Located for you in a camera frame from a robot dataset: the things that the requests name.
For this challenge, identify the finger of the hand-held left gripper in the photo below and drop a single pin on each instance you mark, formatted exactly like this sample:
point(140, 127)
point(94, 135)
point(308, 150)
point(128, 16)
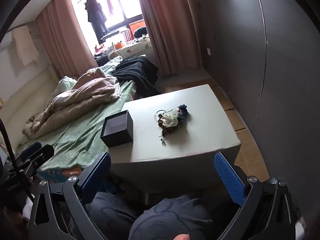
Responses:
point(30, 148)
point(41, 155)

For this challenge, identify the pink curtain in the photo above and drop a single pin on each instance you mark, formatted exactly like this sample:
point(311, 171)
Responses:
point(170, 30)
point(62, 35)

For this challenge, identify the small orange item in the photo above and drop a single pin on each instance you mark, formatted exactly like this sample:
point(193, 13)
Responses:
point(118, 45)

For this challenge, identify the green bed sheet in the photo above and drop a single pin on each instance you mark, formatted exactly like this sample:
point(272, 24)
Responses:
point(82, 135)

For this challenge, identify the white wall socket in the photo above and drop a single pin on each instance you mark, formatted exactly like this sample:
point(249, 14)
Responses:
point(208, 51)

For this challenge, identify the blue scrunchie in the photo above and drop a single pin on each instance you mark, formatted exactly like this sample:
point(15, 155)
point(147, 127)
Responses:
point(183, 115)

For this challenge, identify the hanging pink garment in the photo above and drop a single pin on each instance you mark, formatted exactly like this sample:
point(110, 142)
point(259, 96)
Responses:
point(109, 2)

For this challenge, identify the small metal earring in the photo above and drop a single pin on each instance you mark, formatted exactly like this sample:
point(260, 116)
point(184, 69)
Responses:
point(163, 139)

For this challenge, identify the beige hanging towel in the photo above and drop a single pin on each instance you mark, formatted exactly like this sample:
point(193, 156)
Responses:
point(25, 45)

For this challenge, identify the beige fleece blanket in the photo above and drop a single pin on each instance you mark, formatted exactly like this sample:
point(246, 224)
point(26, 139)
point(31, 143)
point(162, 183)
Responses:
point(82, 90)

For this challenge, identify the orange box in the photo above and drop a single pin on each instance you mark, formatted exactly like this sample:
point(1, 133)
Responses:
point(136, 25)

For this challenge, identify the cartoon printed bed cover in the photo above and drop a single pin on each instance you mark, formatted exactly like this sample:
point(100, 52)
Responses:
point(71, 172)

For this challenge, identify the floral windowsill cloth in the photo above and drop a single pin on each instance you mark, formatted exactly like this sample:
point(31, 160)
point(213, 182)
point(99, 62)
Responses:
point(135, 46)

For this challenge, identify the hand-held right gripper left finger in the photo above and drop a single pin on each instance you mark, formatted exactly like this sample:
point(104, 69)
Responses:
point(96, 175)

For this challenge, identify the silver bangles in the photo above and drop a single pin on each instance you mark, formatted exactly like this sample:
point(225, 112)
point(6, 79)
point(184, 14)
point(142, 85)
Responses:
point(154, 113)

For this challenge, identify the black bag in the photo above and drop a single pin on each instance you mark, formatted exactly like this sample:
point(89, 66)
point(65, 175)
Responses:
point(140, 32)

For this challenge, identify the red striped box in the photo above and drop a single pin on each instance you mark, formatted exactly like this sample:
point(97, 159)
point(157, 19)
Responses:
point(127, 35)

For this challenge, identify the black jewelry box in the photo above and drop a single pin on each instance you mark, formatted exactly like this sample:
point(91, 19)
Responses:
point(117, 140)

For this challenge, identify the white scrunchie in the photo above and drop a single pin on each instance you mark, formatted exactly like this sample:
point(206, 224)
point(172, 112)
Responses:
point(170, 120)

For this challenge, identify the white square table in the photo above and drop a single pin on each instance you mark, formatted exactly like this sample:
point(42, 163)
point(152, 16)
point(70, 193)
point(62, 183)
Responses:
point(200, 135)

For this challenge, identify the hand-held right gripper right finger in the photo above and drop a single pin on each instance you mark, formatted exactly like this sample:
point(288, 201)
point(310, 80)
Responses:
point(228, 180)

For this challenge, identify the black knitted blanket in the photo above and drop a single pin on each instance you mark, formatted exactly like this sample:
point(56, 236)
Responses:
point(135, 72)

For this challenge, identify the hanging dark clothes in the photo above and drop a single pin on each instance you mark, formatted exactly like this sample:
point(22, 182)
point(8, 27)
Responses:
point(96, 15)

